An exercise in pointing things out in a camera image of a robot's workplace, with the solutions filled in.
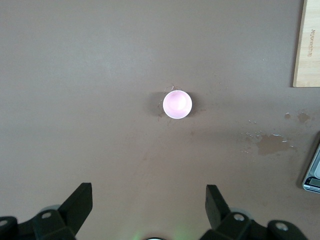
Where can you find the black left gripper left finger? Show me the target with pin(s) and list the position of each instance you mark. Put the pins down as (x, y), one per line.
(72, 212)

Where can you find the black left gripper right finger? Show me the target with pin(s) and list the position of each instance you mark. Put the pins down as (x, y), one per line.
(220, 215)

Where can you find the pink plastic cup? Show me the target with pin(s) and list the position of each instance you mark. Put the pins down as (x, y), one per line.
(177, 105)

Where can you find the silver digital kitchen scale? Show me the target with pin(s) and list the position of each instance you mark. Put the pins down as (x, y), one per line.
(313, 180)

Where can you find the wooden cutting board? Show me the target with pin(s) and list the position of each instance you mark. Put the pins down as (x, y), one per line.
(308, 50)

